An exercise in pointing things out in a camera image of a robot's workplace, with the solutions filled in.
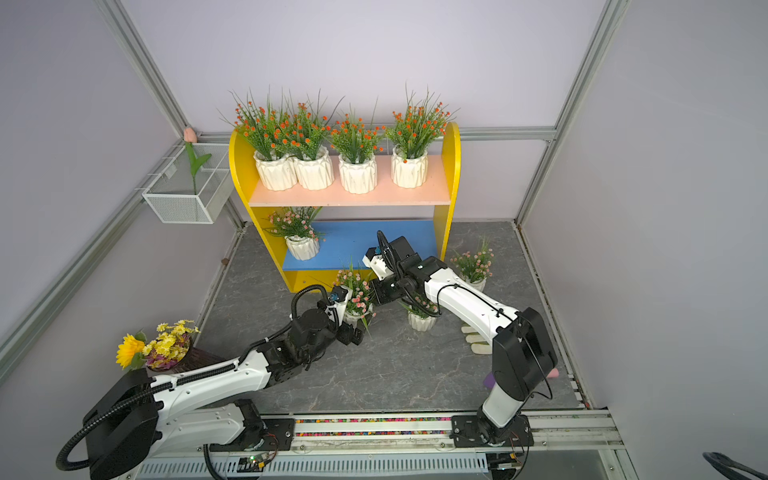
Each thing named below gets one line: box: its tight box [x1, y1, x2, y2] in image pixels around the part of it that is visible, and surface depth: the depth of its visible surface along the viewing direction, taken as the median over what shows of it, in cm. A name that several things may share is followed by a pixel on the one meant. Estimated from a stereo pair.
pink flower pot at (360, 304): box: [334, 258, 376, 337], surface depth 73 cm
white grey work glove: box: [461, 326, 492, 355], surface depth 90 cm
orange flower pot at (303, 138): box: [276, 88, 345, 191], surface depth 69 cm
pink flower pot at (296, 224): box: [262, 206, 327, 261], surface depth 88 cm
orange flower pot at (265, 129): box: [217, 85, 298, 191], surface depth 69 cm
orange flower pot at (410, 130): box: [385, 82, 461, 188], surface depth 67 cm
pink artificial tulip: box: [183, 127, 212, 195], surface depth 91 cm
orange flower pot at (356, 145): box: [330, 96, 385, 195], surface depth 68 cm
